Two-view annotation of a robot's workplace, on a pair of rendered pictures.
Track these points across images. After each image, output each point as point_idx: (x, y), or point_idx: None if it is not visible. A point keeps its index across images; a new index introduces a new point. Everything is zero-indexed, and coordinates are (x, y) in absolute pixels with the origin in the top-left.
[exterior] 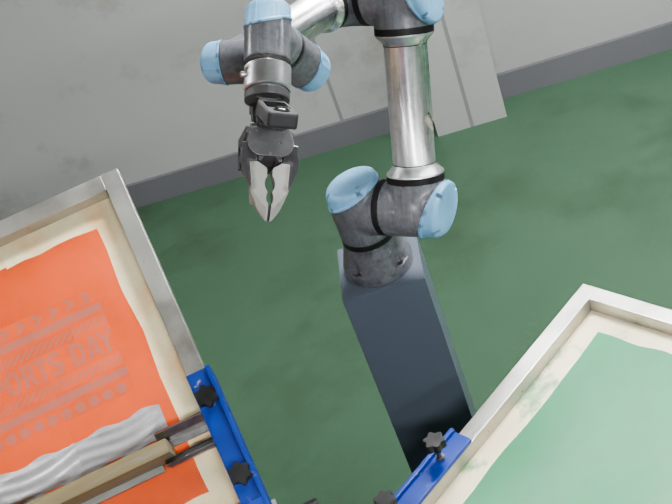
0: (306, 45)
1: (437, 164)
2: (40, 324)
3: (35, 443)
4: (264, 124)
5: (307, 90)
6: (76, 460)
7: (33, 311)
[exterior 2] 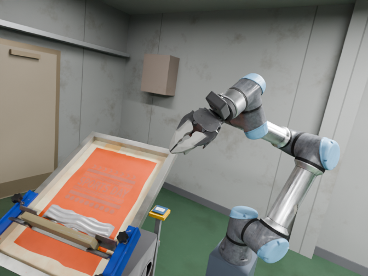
0: (261, 109)
1: (286, 230)
2: (115, 174)
3: (75, 205)
4: (210, 111)
5: (248, 136)
6: (75, 220)
7: (118, 170)
